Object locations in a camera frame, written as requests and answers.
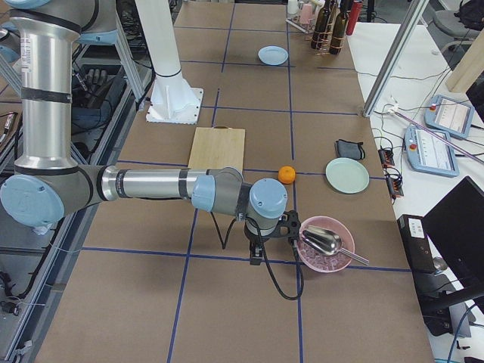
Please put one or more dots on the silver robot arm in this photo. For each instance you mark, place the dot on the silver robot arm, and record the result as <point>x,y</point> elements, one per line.
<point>48,184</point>

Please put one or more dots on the light green plate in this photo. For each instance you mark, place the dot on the light green plate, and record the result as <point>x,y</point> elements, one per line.
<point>347,176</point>

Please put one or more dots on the pink bowl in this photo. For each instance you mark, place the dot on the pink bowl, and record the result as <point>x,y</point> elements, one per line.
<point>333,225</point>

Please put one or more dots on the far teach pendant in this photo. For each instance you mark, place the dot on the far teach pendant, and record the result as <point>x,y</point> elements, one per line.
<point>450,115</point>

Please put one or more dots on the near teach pendant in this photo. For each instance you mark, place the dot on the near teach pendant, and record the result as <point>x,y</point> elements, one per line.
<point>427,153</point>

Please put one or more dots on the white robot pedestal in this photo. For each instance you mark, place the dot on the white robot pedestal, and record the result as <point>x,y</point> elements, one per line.
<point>172,99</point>

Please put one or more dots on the dark wine bottle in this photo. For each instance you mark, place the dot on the dark wine bottle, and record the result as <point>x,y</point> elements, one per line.
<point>339,29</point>
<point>320,25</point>

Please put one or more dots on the orange black adapter near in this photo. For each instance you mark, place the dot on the orange black adapter near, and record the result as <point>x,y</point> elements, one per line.
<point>394,182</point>

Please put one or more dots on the orange fruit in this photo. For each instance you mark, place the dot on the orange fruit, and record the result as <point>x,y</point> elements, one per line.
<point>286,175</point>

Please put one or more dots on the orange black adapter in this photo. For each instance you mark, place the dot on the orange black adapter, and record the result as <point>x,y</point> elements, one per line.
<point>386,157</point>
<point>394,182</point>

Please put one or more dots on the black computer box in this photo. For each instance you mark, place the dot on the black computer box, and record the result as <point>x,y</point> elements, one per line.
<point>427,269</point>

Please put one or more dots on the orange black adapter far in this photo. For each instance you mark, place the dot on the orange black adapter far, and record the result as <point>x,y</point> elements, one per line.
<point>386,157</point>

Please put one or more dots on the wooden cutting board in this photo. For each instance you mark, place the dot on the wooden cutting board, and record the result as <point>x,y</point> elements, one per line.
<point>216,148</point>

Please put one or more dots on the teach pendant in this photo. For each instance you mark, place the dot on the teach pendant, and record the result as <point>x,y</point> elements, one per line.
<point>450,115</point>
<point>427,153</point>

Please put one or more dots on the metal scoop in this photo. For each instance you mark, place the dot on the metal scoop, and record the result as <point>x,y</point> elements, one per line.
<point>328,243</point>

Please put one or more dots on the red bottle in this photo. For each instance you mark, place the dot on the red bottle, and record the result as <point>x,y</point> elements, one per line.
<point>354,13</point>

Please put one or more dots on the dark wine bottle right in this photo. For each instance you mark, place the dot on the dark wine bottle right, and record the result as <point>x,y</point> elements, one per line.
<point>339,29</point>

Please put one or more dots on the aluminium frame post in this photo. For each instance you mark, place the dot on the aluminium frame post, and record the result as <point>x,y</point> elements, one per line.
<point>396,49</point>

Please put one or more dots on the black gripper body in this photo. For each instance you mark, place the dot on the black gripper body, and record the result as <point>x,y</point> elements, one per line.
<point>256,240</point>

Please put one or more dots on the pink cup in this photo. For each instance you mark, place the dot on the pink cup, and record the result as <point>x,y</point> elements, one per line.
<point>306,14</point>

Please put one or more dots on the copper wire bottle rack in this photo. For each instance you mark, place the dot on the copper wire bottle rack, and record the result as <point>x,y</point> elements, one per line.
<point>326,37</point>

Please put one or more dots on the clear ice cubes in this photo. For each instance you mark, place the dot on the clear ice cubes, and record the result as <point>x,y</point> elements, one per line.
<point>320,262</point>

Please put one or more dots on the black computer monitor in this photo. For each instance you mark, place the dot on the black computer monitor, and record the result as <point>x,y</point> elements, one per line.
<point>455,226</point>

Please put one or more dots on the light blue plate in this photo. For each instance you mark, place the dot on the light blue plate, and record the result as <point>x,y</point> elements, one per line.
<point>273,55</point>

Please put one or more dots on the dark wine bottle left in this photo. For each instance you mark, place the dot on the dark wine bottle left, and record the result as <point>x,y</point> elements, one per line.
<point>320,25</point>

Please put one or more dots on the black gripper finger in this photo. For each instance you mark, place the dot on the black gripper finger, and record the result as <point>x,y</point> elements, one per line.
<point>256,254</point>

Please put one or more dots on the dark grey folded cloth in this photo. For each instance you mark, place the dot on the dark grey folded cloth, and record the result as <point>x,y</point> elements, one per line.
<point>350,149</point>

